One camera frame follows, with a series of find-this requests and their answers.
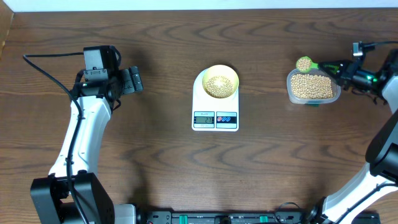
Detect green plastic measuring scoop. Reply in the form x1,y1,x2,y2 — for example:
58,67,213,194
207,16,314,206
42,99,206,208
295,55,340,75

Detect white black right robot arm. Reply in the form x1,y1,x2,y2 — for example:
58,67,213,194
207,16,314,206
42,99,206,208
304,42,397,223

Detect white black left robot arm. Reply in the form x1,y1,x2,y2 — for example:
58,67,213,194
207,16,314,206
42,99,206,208
30,45,143,223

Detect soybeans in green scoop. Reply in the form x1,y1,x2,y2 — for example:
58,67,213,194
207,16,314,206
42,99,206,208
296,57,312,72

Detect soybeans in yellow bowl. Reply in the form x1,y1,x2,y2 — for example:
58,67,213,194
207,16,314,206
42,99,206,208
205,76,234,98

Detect white digital kitchen scale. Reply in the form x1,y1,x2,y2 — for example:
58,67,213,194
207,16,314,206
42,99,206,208
192,68,239,132

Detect yellow bowl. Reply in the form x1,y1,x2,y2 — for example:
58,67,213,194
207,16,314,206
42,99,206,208
201,65,239,99

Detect clear plastic container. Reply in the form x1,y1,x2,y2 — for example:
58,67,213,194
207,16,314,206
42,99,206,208
287,69,341,105

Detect soybeans pile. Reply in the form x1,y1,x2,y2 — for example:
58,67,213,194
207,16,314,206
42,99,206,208
291,74,333,99

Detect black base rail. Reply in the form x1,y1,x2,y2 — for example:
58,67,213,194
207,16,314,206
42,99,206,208
137,211,304,224

